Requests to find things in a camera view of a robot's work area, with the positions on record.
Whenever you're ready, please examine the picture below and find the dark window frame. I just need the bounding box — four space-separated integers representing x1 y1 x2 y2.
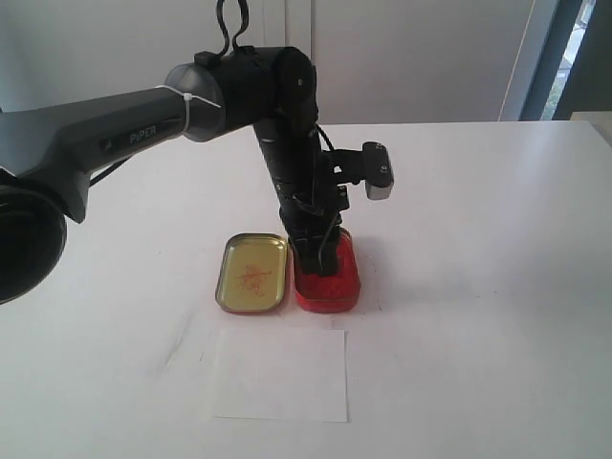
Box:
518 0 611 121

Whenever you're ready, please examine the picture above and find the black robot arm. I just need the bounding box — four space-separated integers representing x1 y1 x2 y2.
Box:
1 46 347 302

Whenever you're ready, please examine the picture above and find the gold tin lid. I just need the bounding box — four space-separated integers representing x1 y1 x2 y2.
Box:
215 233 289 315

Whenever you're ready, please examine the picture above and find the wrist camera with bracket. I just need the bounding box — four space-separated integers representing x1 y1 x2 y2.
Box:
330 142 394 201

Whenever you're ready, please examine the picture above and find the white cabinet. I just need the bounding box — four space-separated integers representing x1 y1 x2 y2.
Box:
0 0 560 128

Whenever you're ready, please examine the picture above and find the white paper sheet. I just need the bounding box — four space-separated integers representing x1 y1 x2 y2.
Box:
211 327 348 423

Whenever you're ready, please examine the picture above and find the black cable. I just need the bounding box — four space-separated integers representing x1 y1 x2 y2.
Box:
214 0 252 56

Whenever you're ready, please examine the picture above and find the red ink tin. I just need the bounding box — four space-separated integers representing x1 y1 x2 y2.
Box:
293 228 361 314

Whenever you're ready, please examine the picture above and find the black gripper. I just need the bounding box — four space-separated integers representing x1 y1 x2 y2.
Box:
276 178 349 276

